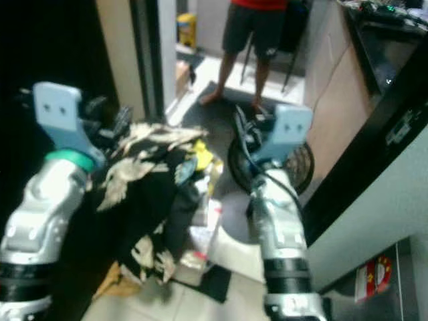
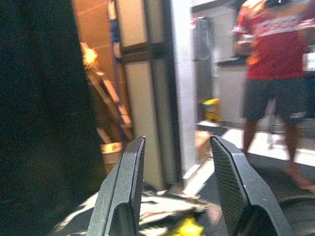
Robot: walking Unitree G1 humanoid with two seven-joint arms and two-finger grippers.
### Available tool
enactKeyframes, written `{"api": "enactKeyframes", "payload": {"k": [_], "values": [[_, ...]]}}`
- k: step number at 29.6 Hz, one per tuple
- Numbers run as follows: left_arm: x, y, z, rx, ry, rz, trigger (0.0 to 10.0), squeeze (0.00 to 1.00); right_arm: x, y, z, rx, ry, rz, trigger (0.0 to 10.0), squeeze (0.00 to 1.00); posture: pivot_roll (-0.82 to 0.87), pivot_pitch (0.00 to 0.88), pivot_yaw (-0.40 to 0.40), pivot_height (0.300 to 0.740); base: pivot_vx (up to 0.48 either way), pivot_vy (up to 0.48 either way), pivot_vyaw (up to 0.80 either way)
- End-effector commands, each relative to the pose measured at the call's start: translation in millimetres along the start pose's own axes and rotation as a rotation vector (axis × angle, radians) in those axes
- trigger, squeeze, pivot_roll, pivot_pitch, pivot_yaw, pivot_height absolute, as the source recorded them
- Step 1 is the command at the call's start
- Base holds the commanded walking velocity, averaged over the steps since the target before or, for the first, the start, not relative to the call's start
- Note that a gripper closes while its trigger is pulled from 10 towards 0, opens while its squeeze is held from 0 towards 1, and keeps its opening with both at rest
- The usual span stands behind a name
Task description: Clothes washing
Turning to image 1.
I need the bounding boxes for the grey white washing machine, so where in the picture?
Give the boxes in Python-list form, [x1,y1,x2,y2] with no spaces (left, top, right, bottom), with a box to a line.
[301,57,428,295]

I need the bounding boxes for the light blue left wrist camera mount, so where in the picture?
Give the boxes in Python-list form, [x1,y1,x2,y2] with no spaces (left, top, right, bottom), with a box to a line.
[33,81,106,168]

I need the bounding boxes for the white fan base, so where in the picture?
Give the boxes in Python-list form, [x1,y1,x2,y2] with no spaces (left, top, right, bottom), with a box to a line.
[207,221,270,283]

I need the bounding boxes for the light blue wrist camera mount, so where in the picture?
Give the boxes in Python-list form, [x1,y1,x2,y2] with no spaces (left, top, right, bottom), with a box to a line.
[33,81,106,168]
[261,103,314,165]

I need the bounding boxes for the black counter top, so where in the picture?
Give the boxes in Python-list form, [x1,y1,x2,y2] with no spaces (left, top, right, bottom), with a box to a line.
[340,0,428,94]

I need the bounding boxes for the tan cloth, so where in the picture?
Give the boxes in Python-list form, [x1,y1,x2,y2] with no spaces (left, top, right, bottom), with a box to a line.
[93,264,142,300]

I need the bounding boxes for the black chair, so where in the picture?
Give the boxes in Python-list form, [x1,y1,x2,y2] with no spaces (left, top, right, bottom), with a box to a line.
[237,0,312,94]

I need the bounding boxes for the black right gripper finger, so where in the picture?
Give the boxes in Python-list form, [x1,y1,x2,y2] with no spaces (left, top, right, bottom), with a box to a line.
[233,106,256,140]

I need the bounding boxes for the light blue right wrist camera mount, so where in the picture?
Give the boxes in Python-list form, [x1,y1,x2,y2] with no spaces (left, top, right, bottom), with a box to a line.
[261,103,314,165]

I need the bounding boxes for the black garment with white birds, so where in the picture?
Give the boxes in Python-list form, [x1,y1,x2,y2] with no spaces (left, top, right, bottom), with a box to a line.
[96,120,208,283]

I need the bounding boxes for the black cloth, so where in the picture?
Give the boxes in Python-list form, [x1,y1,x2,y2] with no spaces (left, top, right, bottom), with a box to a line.
[196,263,233,303]

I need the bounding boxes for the light wooden cabinet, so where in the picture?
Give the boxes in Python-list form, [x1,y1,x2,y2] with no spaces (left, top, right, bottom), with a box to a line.
[303,0,377,183]

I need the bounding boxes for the black floor mat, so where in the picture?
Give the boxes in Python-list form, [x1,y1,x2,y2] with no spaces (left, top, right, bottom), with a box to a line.
[179,80,307,144]

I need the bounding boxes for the beige door frame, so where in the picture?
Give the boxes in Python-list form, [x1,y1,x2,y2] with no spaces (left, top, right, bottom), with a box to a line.
[96,0,179,126]

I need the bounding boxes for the brown cardboard box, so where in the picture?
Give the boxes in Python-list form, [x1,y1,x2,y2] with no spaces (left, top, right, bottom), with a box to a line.
[175,61,192,95]

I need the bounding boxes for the yellow cloth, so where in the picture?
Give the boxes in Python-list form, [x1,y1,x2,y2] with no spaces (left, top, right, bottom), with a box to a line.
[190,138,215,169]

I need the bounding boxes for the red sticker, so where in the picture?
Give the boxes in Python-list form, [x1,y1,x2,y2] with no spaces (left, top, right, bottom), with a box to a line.
[354,253,395,302]

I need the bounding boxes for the round black fan head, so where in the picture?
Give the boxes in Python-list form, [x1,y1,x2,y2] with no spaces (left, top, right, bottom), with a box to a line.
[227,137,316,196]

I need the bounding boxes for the person in red shirt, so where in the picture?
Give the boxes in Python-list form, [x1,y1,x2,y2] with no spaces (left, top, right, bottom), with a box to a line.
[199,0,308,113]

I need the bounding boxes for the yellow container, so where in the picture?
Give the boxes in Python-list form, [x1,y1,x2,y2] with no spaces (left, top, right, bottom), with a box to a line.
[177,13,198,49]

